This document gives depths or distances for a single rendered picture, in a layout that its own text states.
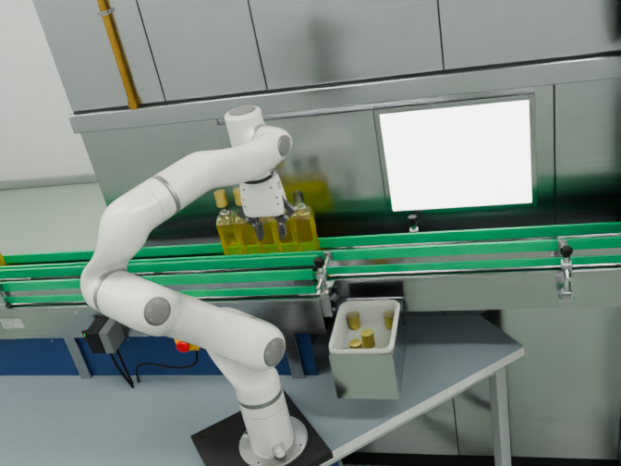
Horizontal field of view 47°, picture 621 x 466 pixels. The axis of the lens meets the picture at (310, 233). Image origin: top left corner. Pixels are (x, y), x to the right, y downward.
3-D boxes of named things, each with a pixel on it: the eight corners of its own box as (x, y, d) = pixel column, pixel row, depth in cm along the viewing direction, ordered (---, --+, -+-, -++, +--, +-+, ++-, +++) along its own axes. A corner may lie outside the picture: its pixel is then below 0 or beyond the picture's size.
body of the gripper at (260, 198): (281, 163, 167) (289, 204, 173) (240, 166, 170) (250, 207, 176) (273, 177, 161) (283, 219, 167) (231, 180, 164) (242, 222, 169)
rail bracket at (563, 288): (571, 295, 196) (571, 225, 185) (578, 333, 182) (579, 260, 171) (553, 296, 197) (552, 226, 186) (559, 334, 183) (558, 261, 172)
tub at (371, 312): (404, 323, 203) (400, 299, 199) (396, 376, 185) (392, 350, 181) (345, 324, 208) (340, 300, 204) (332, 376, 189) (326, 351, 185)
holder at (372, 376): (407, 334, 212) (402, 291, 204) (399, 398, 189) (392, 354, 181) (351, 335, 216) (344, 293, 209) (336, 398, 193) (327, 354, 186)
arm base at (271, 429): (318, 452, 187) (306, 400, 178) (250, 481, 183) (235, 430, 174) (294, 408, 203) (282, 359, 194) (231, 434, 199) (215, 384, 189)
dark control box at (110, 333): (126, 338, 223) (117, 316, 219) (115, 355, 216) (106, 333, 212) (103, 338, 225) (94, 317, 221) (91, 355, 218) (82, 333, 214)
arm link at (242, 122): (282, 158, 164) (254, 153, 170) (270, 104, 158) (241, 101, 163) (257, 174, 159) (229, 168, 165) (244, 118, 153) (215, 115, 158)
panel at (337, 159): (537, 202, 204) (534, 90, 188) (538, 207, 202) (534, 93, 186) (244, 220, 228) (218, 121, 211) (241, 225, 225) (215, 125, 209)
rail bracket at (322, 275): (337, 274, 208) (330, 238, 202) (327, 309, 194) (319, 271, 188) (327, 275, 209) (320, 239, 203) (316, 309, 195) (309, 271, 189)
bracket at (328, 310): (340, 297, 210) (336, 277, 206) (334, 316, 202) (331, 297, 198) (328, 298, 211) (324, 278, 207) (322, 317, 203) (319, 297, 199)
